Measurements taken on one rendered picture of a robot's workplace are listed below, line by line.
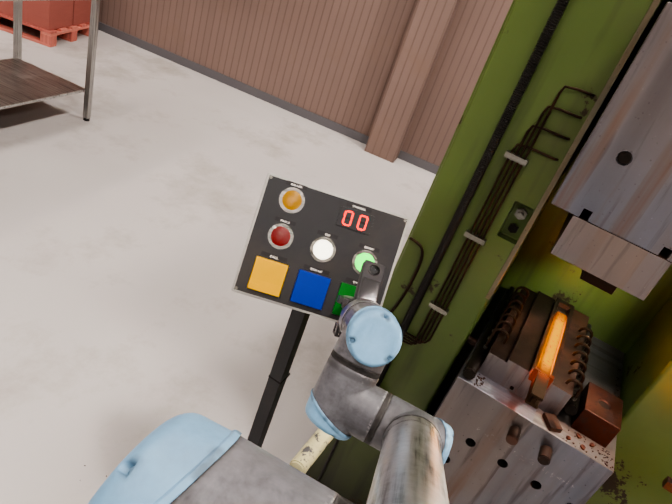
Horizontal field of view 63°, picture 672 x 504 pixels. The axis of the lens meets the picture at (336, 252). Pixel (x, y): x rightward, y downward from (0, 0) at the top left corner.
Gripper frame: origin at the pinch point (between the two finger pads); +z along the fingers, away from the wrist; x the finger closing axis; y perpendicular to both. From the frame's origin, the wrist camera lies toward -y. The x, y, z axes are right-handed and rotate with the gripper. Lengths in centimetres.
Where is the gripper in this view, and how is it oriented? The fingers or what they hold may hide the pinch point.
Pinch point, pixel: (353, 299)
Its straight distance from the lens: 123.5
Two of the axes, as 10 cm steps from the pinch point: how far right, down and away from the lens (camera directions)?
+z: -0.8, -0.3, 10.0
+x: 9.5, 3.0, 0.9
